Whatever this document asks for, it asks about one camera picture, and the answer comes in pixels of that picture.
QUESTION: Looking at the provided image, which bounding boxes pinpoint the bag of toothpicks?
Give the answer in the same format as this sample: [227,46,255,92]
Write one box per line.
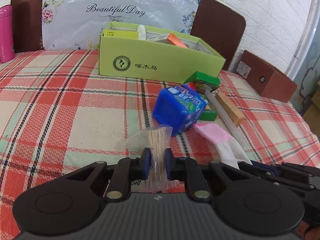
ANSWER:
[116,125,180,193]

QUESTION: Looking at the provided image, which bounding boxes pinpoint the pink white glove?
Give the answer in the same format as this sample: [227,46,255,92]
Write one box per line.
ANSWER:
[193,122,252,169]

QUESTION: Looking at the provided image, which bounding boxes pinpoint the blue tissue pack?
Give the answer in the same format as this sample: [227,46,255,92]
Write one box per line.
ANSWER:
[152,85,206,137]

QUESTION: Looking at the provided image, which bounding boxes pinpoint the white orange medicine box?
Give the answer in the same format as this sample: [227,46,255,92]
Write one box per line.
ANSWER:
[148,33,188,48]

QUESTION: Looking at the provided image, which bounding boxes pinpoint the yellow green box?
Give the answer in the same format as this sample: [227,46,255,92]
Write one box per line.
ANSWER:
[103,29,139,40]

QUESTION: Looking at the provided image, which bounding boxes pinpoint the clear plastic tube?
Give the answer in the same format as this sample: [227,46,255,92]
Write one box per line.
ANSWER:
[205,90,247,147]

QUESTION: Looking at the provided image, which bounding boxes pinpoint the brown cardboard box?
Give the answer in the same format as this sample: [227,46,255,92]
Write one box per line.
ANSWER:
[235,51,297,103]

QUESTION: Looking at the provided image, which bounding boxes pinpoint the light green cardboard box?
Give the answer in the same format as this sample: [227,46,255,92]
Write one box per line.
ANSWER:
[99,22,225,83]

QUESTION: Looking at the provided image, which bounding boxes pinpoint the brown wooden headboard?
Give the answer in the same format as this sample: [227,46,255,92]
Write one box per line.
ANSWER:
[10,0,246,70]

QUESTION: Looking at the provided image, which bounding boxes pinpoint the pink thermos bottle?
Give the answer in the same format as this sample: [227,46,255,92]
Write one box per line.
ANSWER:
[0,4,15,63]

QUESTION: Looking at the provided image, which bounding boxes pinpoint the floral plastic bedding bag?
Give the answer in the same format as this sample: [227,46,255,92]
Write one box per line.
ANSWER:
[42,0,200,50]

